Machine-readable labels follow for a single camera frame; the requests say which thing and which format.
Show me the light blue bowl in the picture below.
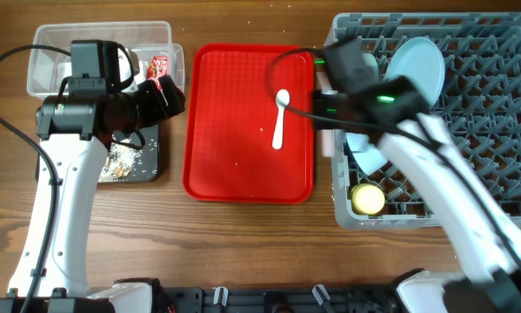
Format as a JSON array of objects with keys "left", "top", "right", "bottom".
[{"left": 345, "top": 132, "right": 388, "bottom": 176}]

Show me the black waste tray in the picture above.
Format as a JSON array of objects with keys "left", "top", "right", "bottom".
[{"left": 38, "top": 126, "right": 159, "bottom": 187}]

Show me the yellow plastic cup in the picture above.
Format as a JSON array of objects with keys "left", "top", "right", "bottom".
[{"left": 351, "top": 183, "right": 385, "bottom": 216}]

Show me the light blue plate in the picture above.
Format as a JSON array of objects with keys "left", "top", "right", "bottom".
[{"left": 384, "top": 37, "right": 445, "bottom": 108}]

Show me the red serving tray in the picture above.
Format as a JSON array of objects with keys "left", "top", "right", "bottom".
[{"left": 183, "top": 43, "right": 314, "bottom": 204}]

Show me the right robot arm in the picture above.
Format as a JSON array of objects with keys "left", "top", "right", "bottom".
[{"left": 315, "top": 37, "right": 521, "bottom": 312}]

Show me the leftover rice and food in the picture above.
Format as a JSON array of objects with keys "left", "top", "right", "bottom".
[{"left": 98, "top": 139, "right": 159, "bottom": 183}]

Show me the green bowl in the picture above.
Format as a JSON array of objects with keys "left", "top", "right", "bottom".
[{"left": 362, "top": 52, "right": 379, "bottom": 82}]

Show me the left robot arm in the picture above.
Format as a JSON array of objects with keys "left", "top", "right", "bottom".
[{"left": 0, "top": 40, "right": 185, "bottom": 312}]

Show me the clear plastic waste bin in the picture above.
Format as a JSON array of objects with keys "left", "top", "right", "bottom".
[{"left": 26, "top": 21, "right": 185, "bottom": 100}]

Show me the grey dishwasher rack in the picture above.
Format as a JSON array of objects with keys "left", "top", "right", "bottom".
[{"left": 326, "top": 12, "right": 521, "bottom": 227}]

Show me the white plastic fork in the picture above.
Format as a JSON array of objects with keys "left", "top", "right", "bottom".
[{"left": 320, "top": 130, "right": 335, "bottom": 157}]

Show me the white plastic spoon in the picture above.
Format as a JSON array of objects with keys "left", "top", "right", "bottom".
[{"left": 272, "top": 89, "right": 291, "bottom": 150}]

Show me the white napkin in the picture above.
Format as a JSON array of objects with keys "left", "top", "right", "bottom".
[
  {"left": 57, "top": 62, "right": 72, "bottom": 85},
  {"left": 117, "top": 48, "right": 141, "bottom": 92}
]

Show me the red snack wrapper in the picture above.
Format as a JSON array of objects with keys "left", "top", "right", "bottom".
[{"left": 146, "top": 56, "right": 169, "bottom": 90}]

